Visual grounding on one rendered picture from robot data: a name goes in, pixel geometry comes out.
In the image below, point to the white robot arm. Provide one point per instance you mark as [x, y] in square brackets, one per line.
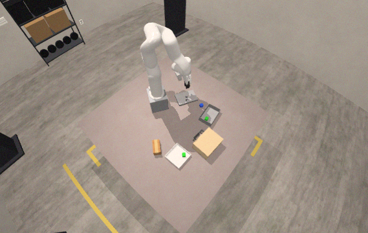
[182, 65]

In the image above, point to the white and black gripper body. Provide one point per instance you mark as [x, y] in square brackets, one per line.
[187, 79]

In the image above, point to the brown cardboard box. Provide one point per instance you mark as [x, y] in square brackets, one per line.
[156, 147]

